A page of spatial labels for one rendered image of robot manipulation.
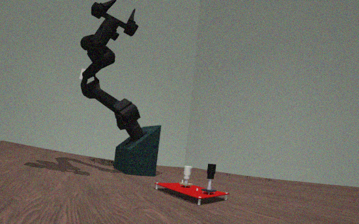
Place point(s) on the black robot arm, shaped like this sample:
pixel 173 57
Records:
pixel 101 56

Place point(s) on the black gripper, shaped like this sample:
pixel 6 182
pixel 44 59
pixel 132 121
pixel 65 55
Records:
pixel 110 24

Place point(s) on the red circuit board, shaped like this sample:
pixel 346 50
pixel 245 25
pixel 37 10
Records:
pixel 195 191

